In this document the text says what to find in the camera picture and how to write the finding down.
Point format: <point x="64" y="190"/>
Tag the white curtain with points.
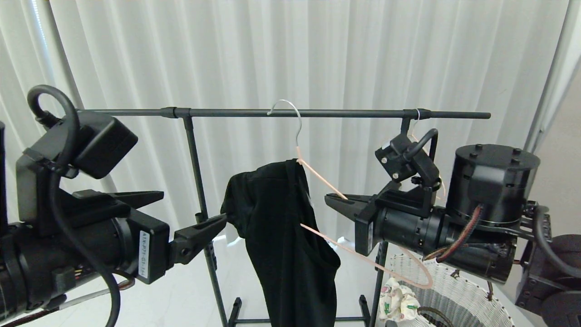
<point x="363" y="54"/>

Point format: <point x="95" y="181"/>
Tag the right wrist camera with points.
<point x="408" y="156"/>

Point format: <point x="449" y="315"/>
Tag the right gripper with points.
<point x="408" y="227"/>

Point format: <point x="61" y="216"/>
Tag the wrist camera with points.
<point x="408" y="156"/>
<point x="104" y="145"/>

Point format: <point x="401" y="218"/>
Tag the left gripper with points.
<point x="150" y="245"/>

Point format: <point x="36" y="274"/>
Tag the black clothes rack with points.
<point x="363" y="113"/>

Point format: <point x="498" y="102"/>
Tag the cream printed garment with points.
<point x="399" y="302"/>

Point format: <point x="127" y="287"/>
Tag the white laundry basket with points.
<point x="454" y="299"/>

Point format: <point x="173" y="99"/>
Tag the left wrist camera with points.
<point x="104" y="145"/>

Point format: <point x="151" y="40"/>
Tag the pink clothes hanger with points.
<point x="322" y="179"/>
<point x="444" y="188"/>

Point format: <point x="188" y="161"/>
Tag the black garment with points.
<point x="281" y="227"/>

